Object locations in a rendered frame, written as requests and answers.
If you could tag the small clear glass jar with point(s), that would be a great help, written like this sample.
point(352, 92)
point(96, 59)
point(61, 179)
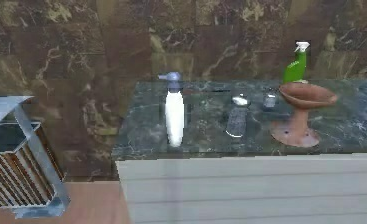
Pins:
point(269, 99)

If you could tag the grey slatted trash can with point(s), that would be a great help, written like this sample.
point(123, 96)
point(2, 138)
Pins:
point(21, 160)

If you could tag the green spray bottle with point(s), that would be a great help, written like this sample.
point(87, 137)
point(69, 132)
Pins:
point(296, 69)

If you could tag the white soap dispenser bottle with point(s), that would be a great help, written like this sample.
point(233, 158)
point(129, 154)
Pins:
point(174, 115)

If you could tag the white cabinet with marble top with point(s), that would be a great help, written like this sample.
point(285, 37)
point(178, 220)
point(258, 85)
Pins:
point(244, 173)

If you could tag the brown pedestal bowl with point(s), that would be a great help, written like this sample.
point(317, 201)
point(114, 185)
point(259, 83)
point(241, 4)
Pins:
point(302, 100)

